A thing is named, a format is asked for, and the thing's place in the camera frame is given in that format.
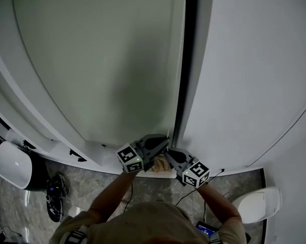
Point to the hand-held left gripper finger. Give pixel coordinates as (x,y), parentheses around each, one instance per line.
(157,152)
(149,137)

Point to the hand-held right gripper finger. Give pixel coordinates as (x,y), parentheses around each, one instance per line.
(173,164)
(188,154)

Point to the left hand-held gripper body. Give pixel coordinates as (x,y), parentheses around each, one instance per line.
(127,156)

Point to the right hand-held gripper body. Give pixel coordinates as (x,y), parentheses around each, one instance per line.
(197,174)

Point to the white roller blind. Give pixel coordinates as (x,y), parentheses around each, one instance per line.
(91,60)

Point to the person's right forearm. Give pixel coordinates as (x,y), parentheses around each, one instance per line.
(216,205)

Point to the person's left forearm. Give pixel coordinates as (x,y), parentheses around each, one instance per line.
(112,194)

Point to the beige straw bundle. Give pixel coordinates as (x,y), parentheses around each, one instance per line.
(161,165)

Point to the small black angular device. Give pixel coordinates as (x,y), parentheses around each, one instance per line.
(80,159)

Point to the blue screen handheld device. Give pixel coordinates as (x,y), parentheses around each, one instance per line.
(205,229)

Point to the person's beige shirt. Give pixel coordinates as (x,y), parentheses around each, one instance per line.
(152,225)

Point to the white rounded bin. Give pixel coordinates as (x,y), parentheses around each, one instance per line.
(259,205)

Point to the small black tripod device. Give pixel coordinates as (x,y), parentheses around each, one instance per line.
(28,145)

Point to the black window frame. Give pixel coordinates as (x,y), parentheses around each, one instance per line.
(191,60)

